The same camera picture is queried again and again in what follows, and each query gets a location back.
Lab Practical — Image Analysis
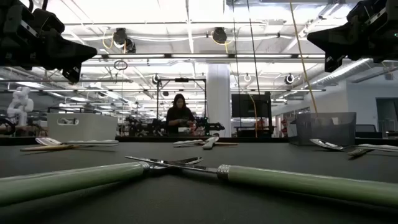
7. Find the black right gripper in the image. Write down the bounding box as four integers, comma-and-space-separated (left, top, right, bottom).
307, 0, 398, 73

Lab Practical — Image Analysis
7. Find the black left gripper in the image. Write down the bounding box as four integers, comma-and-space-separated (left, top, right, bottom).
0, 0, 98, 84

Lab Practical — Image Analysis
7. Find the green handled table knife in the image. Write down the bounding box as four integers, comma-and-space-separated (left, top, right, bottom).
125, 155, 398, 208
0, 156, 205, 208

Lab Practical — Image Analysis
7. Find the white humanoid robot figure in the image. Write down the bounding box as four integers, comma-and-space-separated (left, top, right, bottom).
6, 86, 34, 127

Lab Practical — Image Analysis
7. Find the white plastic bin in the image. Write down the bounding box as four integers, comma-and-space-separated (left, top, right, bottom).
47, 112, 119, 142

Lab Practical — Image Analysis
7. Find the black mesh bin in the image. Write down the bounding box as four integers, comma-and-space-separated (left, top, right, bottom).
287, 111, 358, 147

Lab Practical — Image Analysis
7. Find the black monitor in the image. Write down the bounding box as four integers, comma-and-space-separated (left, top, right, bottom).
231, 91, 273, 119

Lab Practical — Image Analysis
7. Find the person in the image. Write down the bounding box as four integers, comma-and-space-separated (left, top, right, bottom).
165, 93, 197, 136

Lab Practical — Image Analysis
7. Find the white column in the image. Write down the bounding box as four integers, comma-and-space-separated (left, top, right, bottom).
206, 63, 232, 138

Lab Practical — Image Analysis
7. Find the long ceiling light strip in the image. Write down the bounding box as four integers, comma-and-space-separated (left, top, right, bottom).
93, 53, 326, 60

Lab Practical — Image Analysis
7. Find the silver ventilation duct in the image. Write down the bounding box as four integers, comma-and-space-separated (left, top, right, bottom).
306, 57, 374, 90

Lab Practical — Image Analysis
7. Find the yellow cable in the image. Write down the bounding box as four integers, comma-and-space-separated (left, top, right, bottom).
289, 0, 320, 118

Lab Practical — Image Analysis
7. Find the hanging black cable loop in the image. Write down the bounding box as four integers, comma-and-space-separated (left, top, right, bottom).
113, 59, 129, 71

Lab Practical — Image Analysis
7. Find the black rig frame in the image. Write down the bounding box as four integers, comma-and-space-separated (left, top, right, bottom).
155, 77, 208, 121

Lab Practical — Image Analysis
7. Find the thin black cable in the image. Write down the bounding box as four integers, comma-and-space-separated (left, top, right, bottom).
231, 0, 243, 130

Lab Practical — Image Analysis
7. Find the orange cable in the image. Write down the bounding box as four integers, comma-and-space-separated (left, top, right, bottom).
248, 92, 259, 138

